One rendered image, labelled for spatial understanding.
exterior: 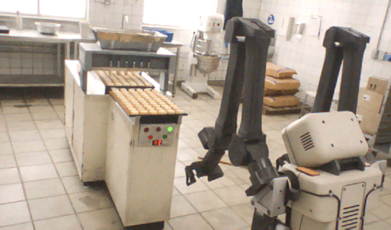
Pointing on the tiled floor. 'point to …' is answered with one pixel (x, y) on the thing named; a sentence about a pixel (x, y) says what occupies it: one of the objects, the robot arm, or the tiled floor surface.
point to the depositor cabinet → (88, 124)
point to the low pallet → (281, 110)
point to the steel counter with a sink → (68, 33)
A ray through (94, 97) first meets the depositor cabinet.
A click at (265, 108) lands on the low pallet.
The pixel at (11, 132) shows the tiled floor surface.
